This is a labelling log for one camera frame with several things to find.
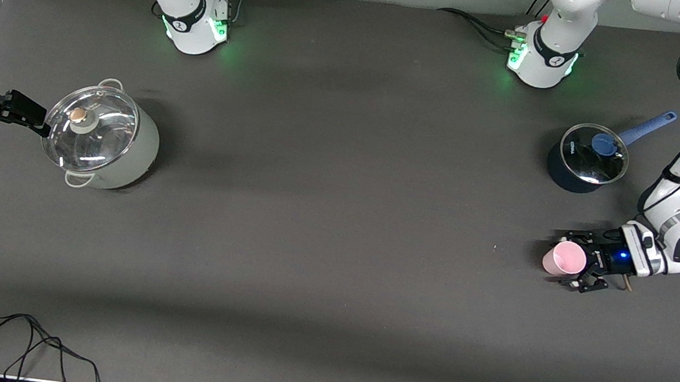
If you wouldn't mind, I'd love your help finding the pink plastic cup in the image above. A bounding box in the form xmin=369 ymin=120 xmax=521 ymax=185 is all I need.
xmin=541 ymin=238 xmax=589 ymax=280

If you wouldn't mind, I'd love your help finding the dark blue saucepan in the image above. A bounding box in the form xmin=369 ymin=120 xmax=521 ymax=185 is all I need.
xmin=543 ymin=97 xmax=679 ymax=205

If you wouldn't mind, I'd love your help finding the glass lid with blue knob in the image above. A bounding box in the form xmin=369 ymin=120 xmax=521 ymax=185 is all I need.
xmin=557 ymin=120 xmax=634 ymax=188

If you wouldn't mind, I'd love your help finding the grey cooking pot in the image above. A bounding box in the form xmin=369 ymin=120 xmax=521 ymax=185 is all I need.
xmin=36 ymin=71 xmax=167 ymax=197

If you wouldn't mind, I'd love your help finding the dark grey table mat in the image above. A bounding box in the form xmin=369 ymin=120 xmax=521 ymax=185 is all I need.
xmin=0 ymin=0 xmax=680 ymax=382

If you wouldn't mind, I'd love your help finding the black left base cable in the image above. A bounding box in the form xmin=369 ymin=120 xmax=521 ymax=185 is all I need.
xmin=433 ymin=5 xmax=524 ymax=53

